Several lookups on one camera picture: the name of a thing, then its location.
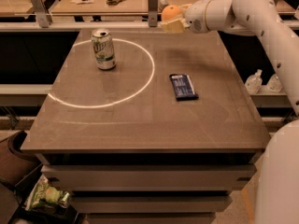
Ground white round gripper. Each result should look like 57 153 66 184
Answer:
161 0 211 34

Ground orange fruit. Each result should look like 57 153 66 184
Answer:
161 5 182 21

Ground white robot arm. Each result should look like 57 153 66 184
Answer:
161 0 299 224

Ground white power strip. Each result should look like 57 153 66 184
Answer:
158 0 168 12

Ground scissors on back desk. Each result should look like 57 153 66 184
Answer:
107 0 126 6

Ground dark blue snack bar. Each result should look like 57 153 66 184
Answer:
169 74 199 101

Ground green soda can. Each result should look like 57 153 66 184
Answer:
92 29 116 70

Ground clear plastic bottle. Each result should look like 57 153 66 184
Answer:
245 69 263 95
266 74 282 93

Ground grey drawer cabinet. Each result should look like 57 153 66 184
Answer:
22 29 269 224

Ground dark round bin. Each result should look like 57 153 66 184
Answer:
7 131 39 162

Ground green chip bag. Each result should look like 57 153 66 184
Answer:
25 175 70 212

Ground middle metal bracket post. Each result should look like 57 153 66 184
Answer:
148 0 158 27

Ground metal bracket post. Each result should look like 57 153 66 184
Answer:
148 0 158 27
30 0 52 28

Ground left metal bracket post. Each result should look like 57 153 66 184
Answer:
30 0 52 28

